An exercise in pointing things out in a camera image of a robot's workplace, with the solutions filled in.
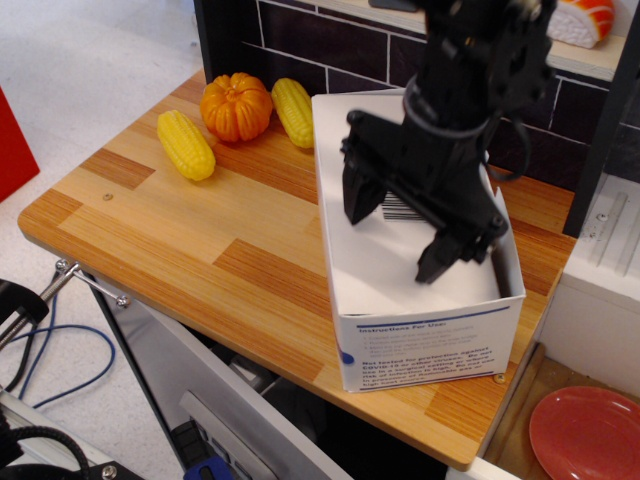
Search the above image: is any aluminium frame corner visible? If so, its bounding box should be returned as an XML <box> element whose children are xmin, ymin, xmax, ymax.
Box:
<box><xmin>1</xmin><ymin>391</ymin><xmax>141</xmax><ymax>479</ymax></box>

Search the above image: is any orange toy pumpkin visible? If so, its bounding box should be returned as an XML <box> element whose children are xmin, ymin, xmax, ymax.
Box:
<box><xmin>200</xmin><ymin>72</ymin><xmax>273</xmax><ymax>143</ymax></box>

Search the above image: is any blue cable on floor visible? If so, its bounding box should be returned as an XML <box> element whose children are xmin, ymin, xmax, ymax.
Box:
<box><xmin>0</xmin><ymin>294</ymin><xmax>117</xmax><ymax>410</ymax></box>

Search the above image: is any dark grey object on shelf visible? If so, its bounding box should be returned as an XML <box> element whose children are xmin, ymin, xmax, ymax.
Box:
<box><xmin>368</xmin><ymin>0</ymin><xmax>419</xmax><ymax>13</ymax></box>

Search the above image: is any metal clamp with black handle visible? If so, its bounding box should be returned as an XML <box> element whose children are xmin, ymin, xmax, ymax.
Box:
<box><xmin>1</xmin><ymin>259</ymin><xmax>131</xmax><ymax>349</ymax></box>

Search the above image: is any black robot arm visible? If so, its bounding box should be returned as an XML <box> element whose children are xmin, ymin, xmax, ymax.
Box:
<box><xmin>342</xmin><ymin>1</ymin><xmax>556</xmax><ymax>283</ymax></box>

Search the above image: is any toy salmon sushi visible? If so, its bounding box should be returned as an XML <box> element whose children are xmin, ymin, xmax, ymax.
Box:
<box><xmin>547</xmin><ymin>0</ymin><xmax>616</xmax><ymax>49</ymax></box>

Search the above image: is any yellow toy corn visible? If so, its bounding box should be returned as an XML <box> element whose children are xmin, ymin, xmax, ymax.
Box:
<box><xmin>271</xmin><ymin>78</ymin><xmax>314</xmax><ymax>149</ymax></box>
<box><xmin>157</xmin><ymin>110</ymin><xmax>216</xmax><ymax>181</ymax></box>

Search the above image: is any red plate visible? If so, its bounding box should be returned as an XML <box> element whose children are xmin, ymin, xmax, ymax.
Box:
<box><xmin>529</xmin><ymin>386</ymin><xmax>639</xmax><ymax>479</ymax></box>

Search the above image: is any white cardboard box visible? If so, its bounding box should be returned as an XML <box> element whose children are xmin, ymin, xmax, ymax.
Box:
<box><xmin>312</xmin><ymin>92</ymin><xmax>526</xmax><ymax>392</ymax></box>

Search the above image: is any yellow toy corn left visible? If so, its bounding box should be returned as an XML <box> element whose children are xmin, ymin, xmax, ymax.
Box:
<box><xmin>157</xmin><ymin>110</ymin><xmax>216</xmax><ymax>181</ymax></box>

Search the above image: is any yellow toy corn right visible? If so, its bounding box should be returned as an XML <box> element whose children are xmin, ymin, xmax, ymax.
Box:
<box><xmin>271</xmin><ymin>78</ymin><xmax>314</xmax><ymax>149</ymax></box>

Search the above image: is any wooden shelf board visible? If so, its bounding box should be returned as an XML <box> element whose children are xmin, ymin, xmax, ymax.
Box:
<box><xmin>303</xmin><ymin>0</ymin><xmax>639</xmax><ymax>82</ymax></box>

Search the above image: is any white cabinet drawer front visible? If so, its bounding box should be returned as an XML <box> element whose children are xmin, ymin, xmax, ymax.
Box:
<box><xmin>90</xmin><ymin>279</ymin><xmax>349</xmax><ymax>479</ymax></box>

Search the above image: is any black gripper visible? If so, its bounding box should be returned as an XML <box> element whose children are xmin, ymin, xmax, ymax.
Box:
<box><xmin>341</xmin><ymin>109</ymin><xmax>507</xmax><ymax>284</ymax></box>

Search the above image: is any red box on floor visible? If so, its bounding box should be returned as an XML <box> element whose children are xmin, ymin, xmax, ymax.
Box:
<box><xmin>0</xmin><ymin>92</ymin><xmax>40</xmax><ymax>201</ymax></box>

